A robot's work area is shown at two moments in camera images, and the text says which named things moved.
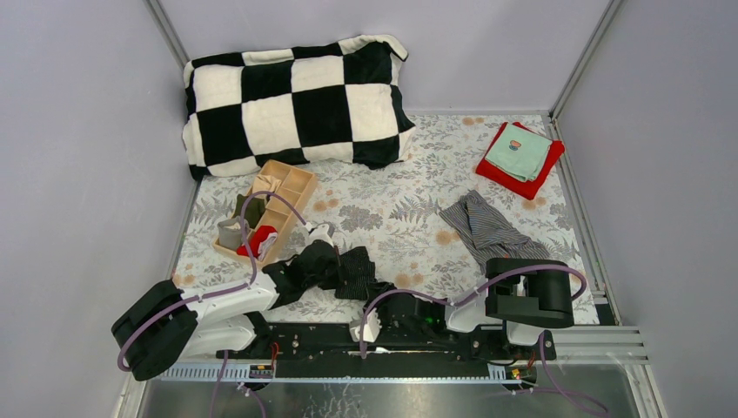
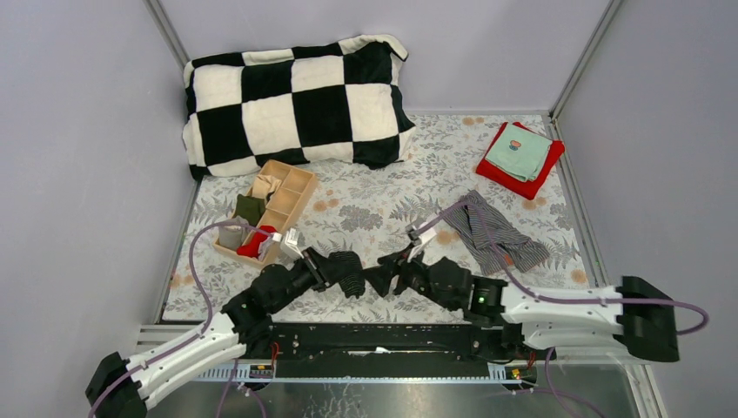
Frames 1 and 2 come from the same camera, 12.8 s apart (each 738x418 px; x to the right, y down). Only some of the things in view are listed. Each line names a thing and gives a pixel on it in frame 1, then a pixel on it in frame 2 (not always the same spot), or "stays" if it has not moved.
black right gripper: x=379 y=309 → x=402 y=274
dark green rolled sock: x=253 y=211 stays
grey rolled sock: x=230 y=232 stays
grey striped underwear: x=486 y=233 stays
